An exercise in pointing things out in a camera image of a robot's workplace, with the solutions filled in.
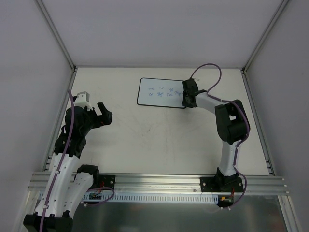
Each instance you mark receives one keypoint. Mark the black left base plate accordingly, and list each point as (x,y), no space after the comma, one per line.
(106,181)

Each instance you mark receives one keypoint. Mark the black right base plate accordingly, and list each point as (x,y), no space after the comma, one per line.
(211,184)

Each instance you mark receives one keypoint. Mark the left aluminium frame post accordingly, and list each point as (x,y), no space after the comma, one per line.
(44,11)

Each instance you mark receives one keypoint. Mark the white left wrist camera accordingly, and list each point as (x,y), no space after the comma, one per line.
(83,100)

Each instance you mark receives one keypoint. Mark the aluminium frame post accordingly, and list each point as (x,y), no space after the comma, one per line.
(44,11)
(266,32)

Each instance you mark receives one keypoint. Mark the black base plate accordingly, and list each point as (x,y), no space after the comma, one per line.
(211,184)
(106,181)

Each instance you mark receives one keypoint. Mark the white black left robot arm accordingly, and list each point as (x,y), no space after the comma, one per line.
(68,182)

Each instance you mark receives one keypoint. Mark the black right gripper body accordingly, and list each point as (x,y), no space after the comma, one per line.
(187,93)

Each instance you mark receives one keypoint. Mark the white whiteboard black frame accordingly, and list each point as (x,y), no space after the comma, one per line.
(160,93)

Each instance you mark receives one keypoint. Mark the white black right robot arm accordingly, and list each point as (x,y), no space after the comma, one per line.
(233,129)

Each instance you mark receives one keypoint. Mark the right aluminium frame post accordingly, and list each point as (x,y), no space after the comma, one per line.
(266,32)

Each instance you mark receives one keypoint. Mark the white slotted cable duct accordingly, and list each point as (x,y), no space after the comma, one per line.
(151,198)

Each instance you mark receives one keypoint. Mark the aluminium front rail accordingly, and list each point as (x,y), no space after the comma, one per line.
(186,184)

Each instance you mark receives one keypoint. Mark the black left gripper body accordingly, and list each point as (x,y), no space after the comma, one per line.
(95,118)

